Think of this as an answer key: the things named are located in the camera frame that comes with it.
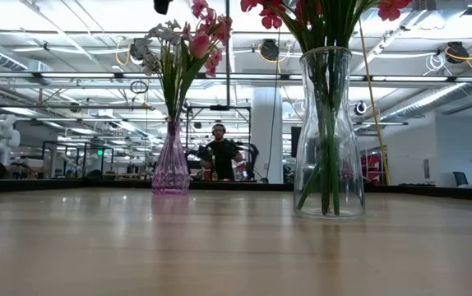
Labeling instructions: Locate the black monitor screen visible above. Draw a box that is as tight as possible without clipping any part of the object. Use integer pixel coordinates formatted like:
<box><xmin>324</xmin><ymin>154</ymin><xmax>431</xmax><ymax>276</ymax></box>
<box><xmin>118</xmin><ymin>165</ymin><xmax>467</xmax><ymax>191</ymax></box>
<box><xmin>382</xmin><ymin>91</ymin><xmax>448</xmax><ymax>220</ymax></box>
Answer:
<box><xmin>290</xmin><ymin>126</ymin><xmax>303</xmax><ymax>160</ymax></box>

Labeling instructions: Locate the black ceiling cable reel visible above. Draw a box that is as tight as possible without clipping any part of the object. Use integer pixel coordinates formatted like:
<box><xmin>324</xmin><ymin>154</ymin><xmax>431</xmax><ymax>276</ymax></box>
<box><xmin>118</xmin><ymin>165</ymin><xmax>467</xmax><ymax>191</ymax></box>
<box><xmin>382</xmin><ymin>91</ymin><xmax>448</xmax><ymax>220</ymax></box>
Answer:
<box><xmin>259</xmin><ymin>38</ymin><xmax>281</xmax><ymax>62</ymax></box>
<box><xmin>444</xmin><ymin>40</ymin><xmax>470</xmax><ymax>65</ymax></box>

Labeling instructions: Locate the white building column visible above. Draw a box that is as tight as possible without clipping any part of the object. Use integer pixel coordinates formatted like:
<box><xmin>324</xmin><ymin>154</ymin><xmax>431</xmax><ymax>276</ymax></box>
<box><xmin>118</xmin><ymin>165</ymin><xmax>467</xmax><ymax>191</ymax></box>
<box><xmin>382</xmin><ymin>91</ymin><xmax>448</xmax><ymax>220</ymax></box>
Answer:
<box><xmin>251</xmin><ymin>86</ymin><xmax>285</xmax><ymax>184</ymax></box>

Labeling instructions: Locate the black hanging cable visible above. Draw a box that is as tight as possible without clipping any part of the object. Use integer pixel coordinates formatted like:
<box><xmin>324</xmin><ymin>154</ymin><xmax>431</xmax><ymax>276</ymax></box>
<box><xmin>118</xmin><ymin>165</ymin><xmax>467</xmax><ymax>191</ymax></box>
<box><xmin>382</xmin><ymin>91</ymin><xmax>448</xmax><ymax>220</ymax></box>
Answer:
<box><xmin>266</xmin><ymin>28</ymin><xmax>281</xmax><ymax>182</ymax></box>

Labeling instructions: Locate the white artificial blossom spray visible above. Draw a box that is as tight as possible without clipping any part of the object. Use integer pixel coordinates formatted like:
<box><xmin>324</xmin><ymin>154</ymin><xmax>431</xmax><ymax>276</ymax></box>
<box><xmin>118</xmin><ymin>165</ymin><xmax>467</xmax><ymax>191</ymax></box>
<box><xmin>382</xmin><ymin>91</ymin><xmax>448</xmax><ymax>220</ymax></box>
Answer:
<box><xmin>128</xmin><ymin>18</ymin><xmax>187</xmax><ymax>120</ymax></box>

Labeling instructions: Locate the person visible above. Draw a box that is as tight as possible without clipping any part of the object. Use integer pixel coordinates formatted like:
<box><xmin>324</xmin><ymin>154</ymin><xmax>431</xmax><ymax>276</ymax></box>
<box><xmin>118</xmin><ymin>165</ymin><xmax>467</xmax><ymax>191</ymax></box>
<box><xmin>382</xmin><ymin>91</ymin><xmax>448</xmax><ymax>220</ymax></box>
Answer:
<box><xmin>200</xmin><ymin>122</ymin><xmax>246</xmax><ymax>183</ymax></box>

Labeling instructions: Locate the red tool cart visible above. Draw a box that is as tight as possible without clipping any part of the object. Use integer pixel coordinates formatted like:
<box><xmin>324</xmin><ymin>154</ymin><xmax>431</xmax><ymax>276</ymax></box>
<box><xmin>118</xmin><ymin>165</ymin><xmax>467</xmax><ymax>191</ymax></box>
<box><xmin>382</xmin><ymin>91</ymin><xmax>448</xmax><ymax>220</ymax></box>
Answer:
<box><xmin>361</xmin><ymin>152</ymin><xmax>386</xmax><ymax>185</ymax></box>

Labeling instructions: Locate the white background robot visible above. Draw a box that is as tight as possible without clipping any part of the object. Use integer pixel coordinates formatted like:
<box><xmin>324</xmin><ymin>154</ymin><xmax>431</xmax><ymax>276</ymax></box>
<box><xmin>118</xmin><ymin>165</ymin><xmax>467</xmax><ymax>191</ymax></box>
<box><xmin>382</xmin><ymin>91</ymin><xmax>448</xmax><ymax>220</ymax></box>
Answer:
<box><xmin>0</xmin><ymin>113</ymin><xmax>21</xmax><ymax>166</ymax></box>

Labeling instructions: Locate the black background rig frame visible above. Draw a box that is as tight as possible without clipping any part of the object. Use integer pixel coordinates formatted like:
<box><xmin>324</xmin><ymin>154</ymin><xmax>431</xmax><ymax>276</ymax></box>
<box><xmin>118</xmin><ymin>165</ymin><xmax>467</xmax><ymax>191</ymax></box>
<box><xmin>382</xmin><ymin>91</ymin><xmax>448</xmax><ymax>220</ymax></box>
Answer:
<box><xmin>184</xmin><ymin>104</ymin><xmax>252</xmax><ymax>184</ymax></box>

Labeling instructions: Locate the pink artificial blossom spray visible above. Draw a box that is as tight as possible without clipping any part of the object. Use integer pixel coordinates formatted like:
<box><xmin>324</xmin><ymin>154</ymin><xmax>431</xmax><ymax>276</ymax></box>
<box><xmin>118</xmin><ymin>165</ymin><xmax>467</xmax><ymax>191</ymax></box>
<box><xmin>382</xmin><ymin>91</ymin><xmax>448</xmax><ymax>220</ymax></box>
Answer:
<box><xmin>180</xmin><ymin>0</ymin><xmax>234</xmax><ymax>120</ymax></box>

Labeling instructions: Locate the dark office chair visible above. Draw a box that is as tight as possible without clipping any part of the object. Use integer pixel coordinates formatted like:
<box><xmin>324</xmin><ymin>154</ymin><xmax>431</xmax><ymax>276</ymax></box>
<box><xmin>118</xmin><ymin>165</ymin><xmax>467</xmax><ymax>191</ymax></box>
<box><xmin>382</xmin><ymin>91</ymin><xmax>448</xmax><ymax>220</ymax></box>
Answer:
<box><xmin>452</xmin><ymin>171</ymin><xmax>470</xmax><ymax>188</ymax></box>

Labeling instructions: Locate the pink artificial tulip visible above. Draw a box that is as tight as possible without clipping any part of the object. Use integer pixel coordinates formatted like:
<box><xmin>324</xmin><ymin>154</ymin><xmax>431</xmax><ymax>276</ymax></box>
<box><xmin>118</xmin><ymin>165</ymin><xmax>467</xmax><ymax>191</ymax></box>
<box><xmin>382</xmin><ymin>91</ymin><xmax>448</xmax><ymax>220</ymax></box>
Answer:
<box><xmin>169</xmin><ymin>32</ymin><xmax>212</xmax><ymax>120</ymax></box>

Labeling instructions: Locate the small round ceiling reel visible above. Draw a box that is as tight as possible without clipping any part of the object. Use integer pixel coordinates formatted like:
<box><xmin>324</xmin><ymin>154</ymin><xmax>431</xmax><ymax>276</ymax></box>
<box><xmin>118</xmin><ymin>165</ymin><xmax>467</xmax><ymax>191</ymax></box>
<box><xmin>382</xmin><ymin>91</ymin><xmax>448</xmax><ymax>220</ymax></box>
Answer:
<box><xmin>353</xmin><ymin>100</ymin><xmax>369</xmax><ymax>118</ymax></box>

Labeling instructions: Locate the pink ribbed glass vase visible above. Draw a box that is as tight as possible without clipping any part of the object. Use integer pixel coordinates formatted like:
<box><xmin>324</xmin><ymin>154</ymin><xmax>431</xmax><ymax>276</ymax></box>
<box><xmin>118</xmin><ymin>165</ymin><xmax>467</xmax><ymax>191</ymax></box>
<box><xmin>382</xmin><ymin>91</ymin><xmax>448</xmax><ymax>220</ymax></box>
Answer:
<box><xmin>150</xmin><ymin>118</ymin><xmax>192</xmax><ymax>196</ymax></box>

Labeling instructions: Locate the clear glass vase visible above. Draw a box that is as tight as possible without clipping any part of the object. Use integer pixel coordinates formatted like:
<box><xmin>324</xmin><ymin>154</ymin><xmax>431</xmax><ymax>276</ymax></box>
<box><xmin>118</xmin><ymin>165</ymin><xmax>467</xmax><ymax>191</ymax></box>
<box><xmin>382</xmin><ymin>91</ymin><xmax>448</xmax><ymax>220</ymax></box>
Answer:
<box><xmin>292</xmin><ymin>45</ymin><xmax>366</xmax><ymax>220</ymax></box>

